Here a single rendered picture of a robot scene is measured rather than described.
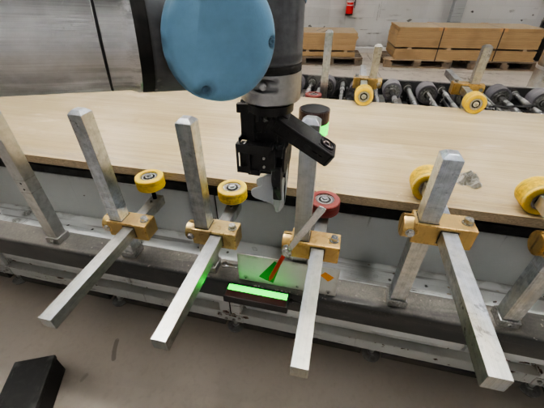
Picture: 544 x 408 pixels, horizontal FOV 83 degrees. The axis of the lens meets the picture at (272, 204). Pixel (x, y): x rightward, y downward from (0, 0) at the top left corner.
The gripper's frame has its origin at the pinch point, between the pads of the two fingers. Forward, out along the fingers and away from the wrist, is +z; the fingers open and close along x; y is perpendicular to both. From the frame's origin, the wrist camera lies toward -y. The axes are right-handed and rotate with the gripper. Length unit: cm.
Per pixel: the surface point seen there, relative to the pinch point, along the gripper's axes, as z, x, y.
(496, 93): 18, -157, -94
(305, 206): 3.8, -6.1, -4.0
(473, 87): 5, -114, -66
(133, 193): 25, -28, 58
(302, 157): -7.6, -6.1, -2.6
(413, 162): 11, -46, -33
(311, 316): 15.0, 12.3, -8.4
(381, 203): 12.4, -23.0, -22.3
